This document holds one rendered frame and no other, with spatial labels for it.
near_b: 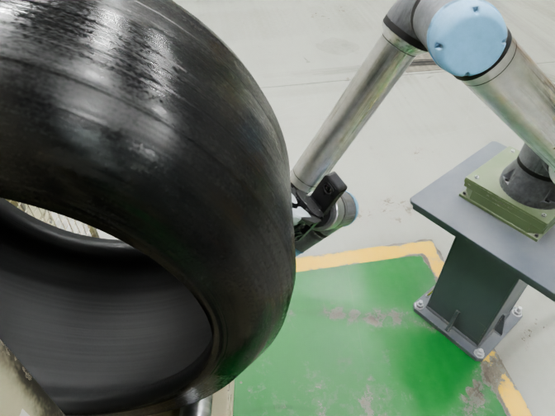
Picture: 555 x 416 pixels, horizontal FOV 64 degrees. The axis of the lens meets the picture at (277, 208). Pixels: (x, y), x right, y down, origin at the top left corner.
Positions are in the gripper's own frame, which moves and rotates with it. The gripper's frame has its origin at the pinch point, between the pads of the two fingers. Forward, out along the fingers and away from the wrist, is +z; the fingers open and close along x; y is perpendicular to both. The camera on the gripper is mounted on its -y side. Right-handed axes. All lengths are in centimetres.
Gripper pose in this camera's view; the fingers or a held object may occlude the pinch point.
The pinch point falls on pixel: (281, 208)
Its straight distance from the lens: 78.1
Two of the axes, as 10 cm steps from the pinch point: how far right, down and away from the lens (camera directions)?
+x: -6.0, -7.5, 2.9
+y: -6.5, 6.6, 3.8
